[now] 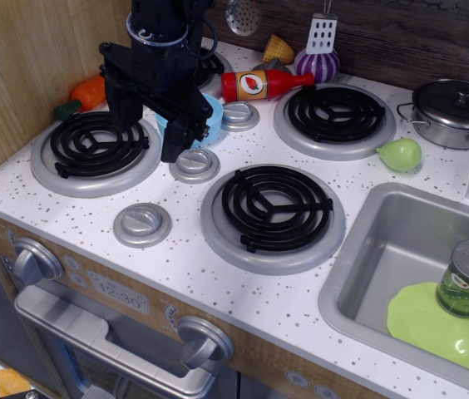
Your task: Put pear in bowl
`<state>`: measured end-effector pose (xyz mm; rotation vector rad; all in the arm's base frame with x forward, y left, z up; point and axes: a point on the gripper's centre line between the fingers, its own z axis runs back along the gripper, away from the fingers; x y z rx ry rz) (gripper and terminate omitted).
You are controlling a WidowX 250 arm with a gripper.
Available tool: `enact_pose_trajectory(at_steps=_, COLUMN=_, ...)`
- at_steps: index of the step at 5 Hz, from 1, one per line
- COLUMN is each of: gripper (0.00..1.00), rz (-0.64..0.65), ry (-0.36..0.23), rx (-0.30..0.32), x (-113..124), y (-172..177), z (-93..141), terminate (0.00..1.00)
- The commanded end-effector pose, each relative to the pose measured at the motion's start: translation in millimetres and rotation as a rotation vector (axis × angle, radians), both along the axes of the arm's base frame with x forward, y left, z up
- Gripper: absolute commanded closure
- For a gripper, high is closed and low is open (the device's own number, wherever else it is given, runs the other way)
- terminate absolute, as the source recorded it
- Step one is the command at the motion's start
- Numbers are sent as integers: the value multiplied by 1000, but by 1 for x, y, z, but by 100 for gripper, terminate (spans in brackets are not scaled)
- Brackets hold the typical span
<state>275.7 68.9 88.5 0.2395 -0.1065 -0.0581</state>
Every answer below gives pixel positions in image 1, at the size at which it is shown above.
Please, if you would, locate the silver oven knob right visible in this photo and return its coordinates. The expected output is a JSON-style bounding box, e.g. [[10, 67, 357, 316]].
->
[[177, 315, 235, 370]]

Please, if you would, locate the silver stovetop knob back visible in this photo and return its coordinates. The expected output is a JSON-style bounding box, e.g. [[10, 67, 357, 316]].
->
[[221, 101, 259, 132]]

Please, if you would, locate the oven clock display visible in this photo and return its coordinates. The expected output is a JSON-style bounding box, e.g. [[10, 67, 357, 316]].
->
[[87, 271, 150, 315]]

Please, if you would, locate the silver toy sink basin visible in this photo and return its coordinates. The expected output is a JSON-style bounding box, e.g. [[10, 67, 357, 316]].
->
[[318, 183, 469, 390]]

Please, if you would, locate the silver perforated ladle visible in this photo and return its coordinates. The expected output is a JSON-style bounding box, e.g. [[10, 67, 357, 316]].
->
[[225, 0, 262, 37]]

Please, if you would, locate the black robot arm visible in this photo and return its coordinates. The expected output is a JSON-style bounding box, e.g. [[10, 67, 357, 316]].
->
[[99, 1, 215, 163]]

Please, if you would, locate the light blue bowl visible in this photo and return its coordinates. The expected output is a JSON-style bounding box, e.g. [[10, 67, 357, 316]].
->
[[158, 91, 214, 143]]

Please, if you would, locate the orange toy carrot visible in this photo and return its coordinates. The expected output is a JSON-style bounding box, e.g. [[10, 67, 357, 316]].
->
[[54, 76, 106, 121]]

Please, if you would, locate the front right black burner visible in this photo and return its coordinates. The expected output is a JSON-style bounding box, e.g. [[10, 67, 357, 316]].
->
[[200, 165, 346, 275]]

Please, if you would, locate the silver stovetop knob front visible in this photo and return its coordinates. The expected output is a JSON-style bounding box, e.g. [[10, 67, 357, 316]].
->
[[113, 203, 172, 249]]

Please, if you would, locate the steel pot with lid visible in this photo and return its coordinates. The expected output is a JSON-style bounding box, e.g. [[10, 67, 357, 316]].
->
[[397, 79, 469, 150]]

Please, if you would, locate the silver oven knob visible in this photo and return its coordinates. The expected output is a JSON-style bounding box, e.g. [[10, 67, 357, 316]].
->
[[12, 237, 64, 286], [177, 315, 235, 370]]

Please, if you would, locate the light green plate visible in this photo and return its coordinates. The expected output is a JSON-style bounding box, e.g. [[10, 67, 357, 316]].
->
[[387, 283, 469, 369]]

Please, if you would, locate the silver stovetop knob middle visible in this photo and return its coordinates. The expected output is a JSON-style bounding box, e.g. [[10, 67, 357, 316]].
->
[[169, 148, 220, 184]]

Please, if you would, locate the back right black burner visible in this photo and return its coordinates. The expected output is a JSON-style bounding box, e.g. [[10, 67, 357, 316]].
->
[[273, 83, 397, 161]]

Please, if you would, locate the green toy pear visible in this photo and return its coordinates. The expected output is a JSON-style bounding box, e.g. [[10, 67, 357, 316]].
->
[[376, 138, 422, 171]]

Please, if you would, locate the yellow toy corn piece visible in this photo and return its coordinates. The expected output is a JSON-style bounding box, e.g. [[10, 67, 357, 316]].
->
[[262, 34, 295, 64]]

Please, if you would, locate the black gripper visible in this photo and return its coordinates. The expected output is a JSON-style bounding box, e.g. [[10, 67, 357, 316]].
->
[[99, 41, 205, 163]]

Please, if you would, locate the orange object on floor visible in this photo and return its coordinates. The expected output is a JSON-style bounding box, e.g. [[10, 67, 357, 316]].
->
[[0, 369, 31, 398]]

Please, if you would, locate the red toy ketchup bottle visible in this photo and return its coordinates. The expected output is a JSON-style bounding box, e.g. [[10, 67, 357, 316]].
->
[[221, 70, 315, 102]]

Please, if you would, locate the purple striped toy vase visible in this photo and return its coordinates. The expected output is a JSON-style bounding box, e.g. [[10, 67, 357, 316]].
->
[[294, 49, 340, 83]]

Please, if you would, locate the silver stovetop knob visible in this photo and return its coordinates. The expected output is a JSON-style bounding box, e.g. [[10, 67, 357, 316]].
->
[[113, 203, 172, 249], [221, 101, 259, 132], [169, 148, 220, 184]]

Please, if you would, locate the front left black burner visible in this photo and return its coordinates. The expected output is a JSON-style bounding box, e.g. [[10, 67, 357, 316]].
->
[[31, 111, 161, 198]]

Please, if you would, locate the white slotted spatula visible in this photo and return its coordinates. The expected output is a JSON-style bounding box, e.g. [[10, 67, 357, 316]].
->
[[305, 1, 338, 55]]

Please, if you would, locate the green toy can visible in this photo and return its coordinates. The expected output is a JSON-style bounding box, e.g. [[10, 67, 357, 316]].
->
[[435, 239, 469, 319]]

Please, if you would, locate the silver oven knob left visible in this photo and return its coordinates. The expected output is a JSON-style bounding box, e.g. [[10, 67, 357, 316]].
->
[[12, 237, 64, 286]]

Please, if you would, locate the grey toy item behind bottle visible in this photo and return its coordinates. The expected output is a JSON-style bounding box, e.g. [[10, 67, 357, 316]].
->
[[252, 58, 292, 75]]

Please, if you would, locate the silver oven door handle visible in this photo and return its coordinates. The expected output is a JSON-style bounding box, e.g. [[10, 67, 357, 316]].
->
[[15, 287, 215, 398]]

